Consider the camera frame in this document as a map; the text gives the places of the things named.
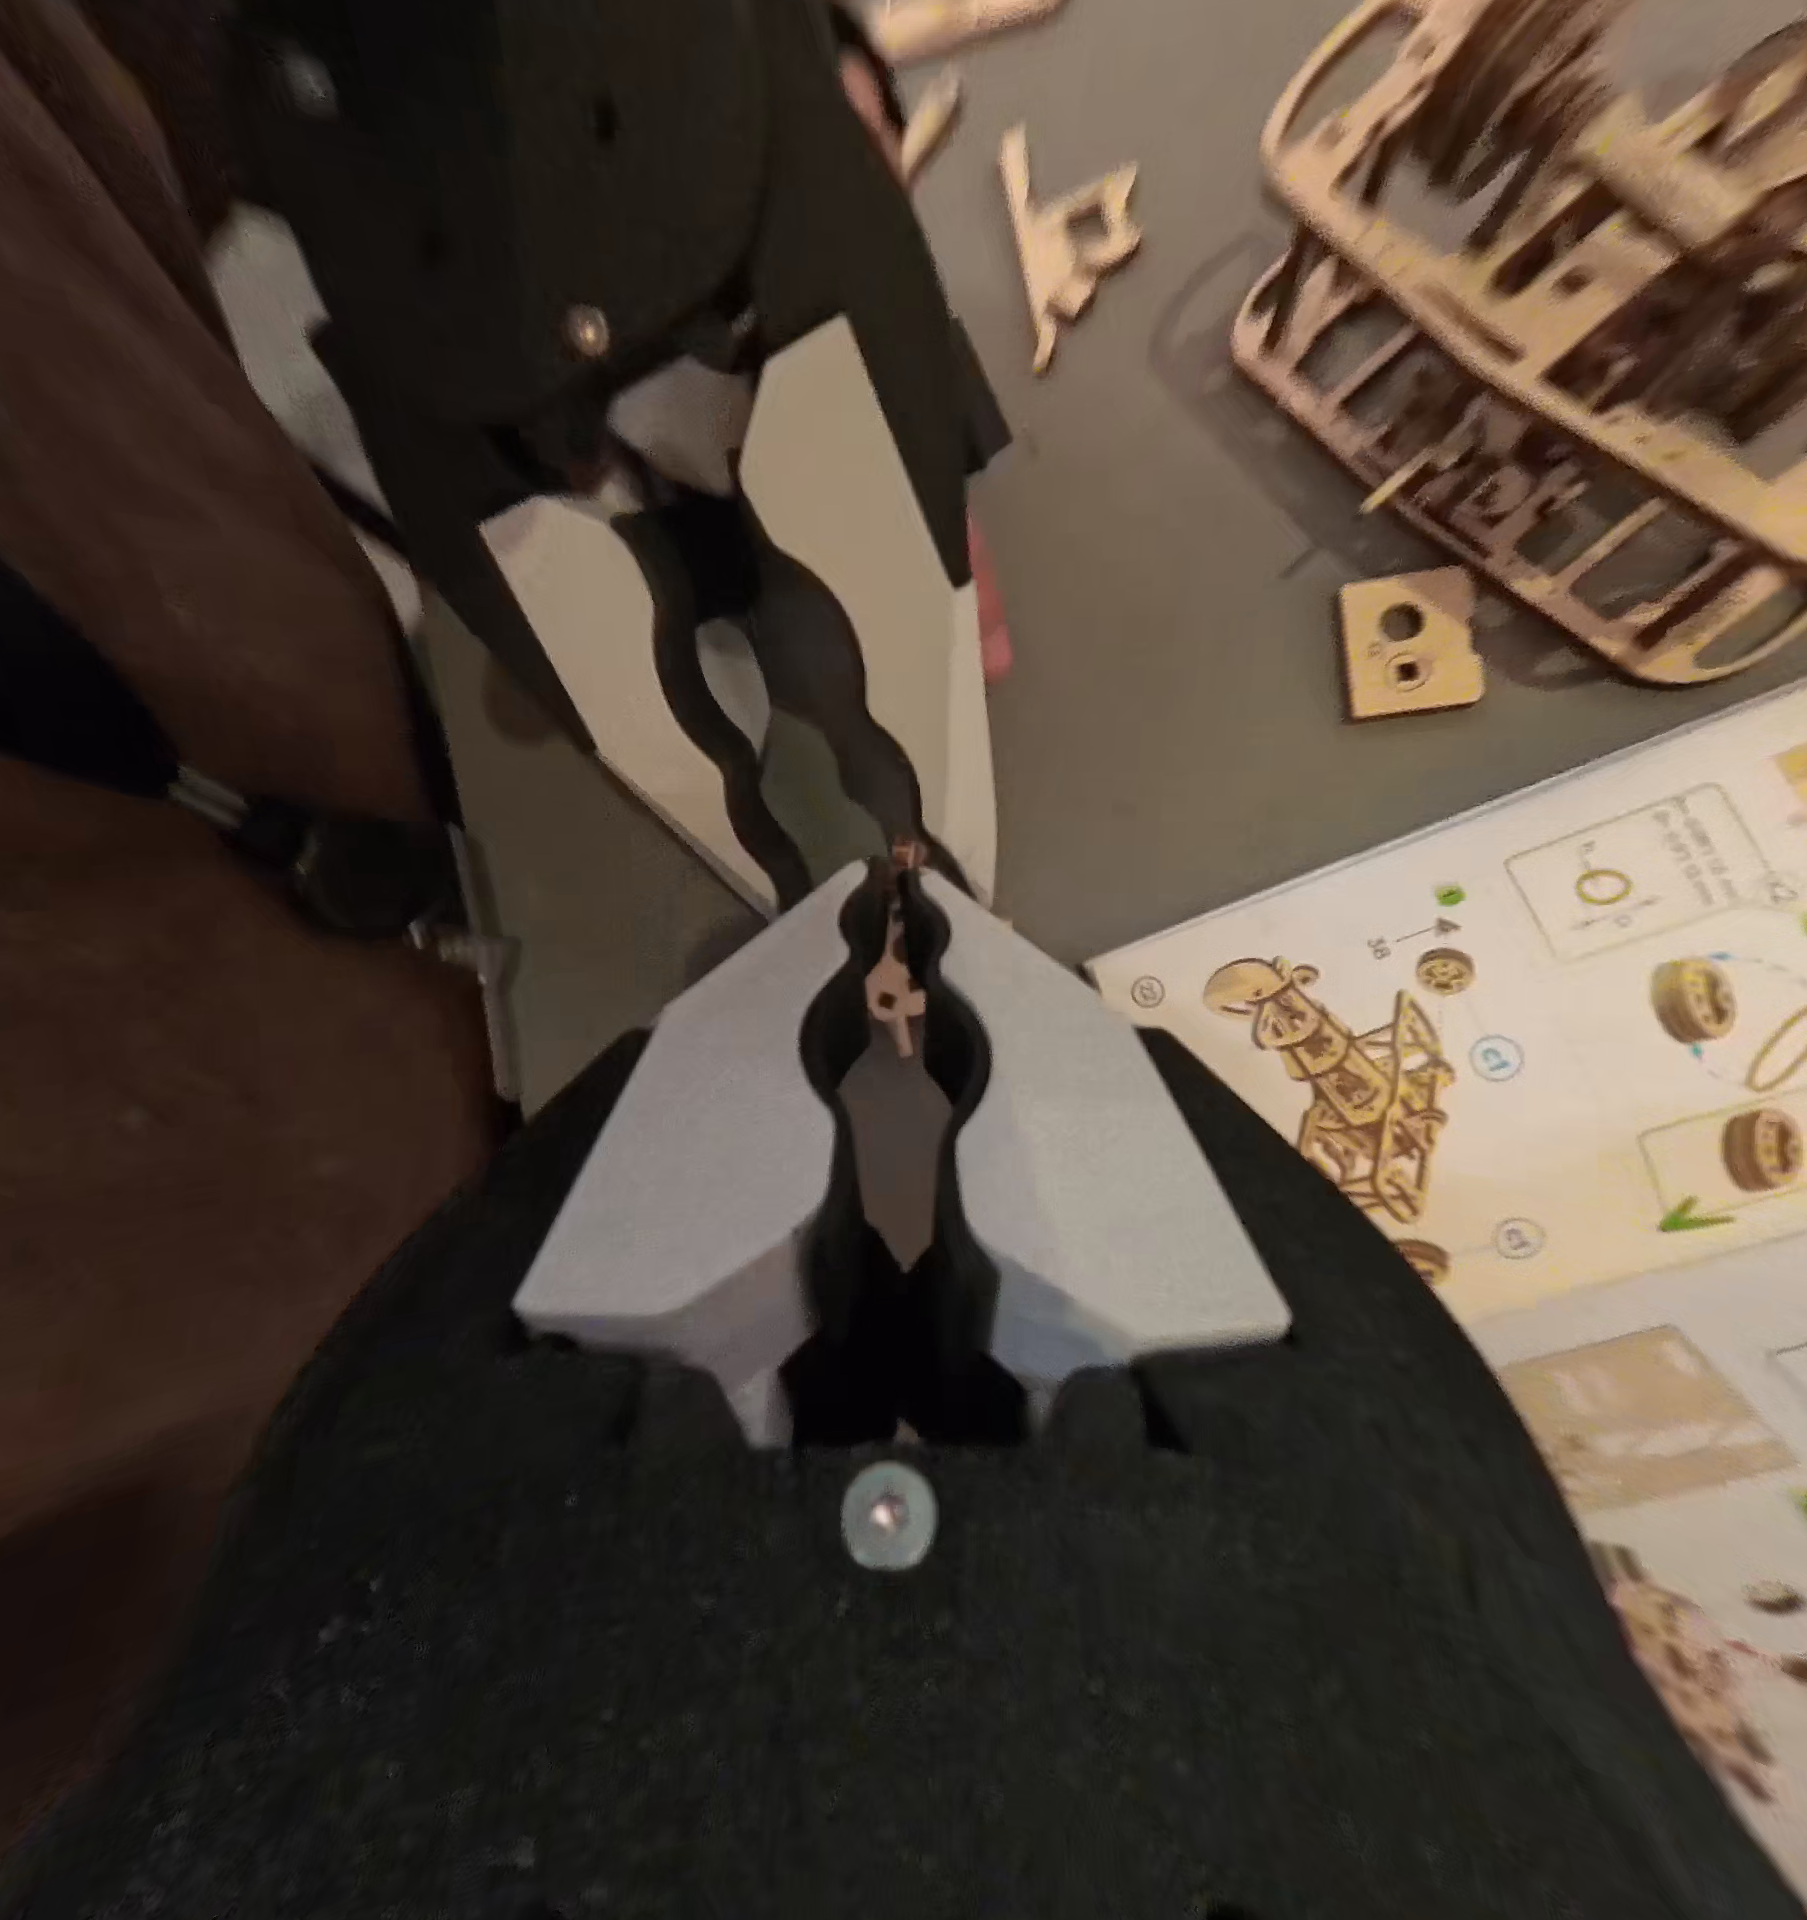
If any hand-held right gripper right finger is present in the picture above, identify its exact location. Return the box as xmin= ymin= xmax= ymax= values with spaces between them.
xmin=916 ymin=874 xmax=1297 ymax=1447

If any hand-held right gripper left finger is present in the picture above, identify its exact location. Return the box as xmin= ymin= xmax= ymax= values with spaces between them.
xmin=514 ymin=858 xmax=908 ymax=1453

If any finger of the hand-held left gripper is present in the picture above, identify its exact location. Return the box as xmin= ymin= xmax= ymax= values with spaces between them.
xmin=736 ymin=306 xmax=1000 ymax=914
xmin=476 ymin=494 xmax=822 ymax=921

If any wooden star gear disc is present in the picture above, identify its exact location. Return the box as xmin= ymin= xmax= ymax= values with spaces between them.
xmin=858 ymin=843 xmax=938 ymax=1063

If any person's left forearm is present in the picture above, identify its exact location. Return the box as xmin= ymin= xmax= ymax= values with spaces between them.
xmin=0 ymin=735 xmax=530 ymax=1920

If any person's left hand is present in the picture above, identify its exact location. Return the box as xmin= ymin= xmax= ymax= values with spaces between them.
xmin=0 ymin=0 xmax=458 ymax=822

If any thin wooden sliver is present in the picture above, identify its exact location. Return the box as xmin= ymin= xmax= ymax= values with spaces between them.
xmin=900 ymin=67 xmax=968 ymax=191

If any curvy wooden offcut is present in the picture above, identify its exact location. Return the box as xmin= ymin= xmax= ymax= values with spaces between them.
xmin=994 ymin=121 xmax=1145 ymax=378

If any pale wooden scrap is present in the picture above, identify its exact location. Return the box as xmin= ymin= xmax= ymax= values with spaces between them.
xmin=862 ymin=0 xmax=1069 ymax=67

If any instruction booklet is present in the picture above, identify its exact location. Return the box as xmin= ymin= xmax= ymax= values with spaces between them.
xmin=1083 ymin=652 xmax=1807 ymax=1920

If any square wooden plate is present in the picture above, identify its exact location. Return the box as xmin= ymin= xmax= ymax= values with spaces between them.
xmin=1337 ymin=564 xmax=1487 ymax=727

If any wooden mechanical model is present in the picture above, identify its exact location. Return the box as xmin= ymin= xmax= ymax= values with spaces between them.
xmin=1229 ymin=0 xmax=1807 ymax=688

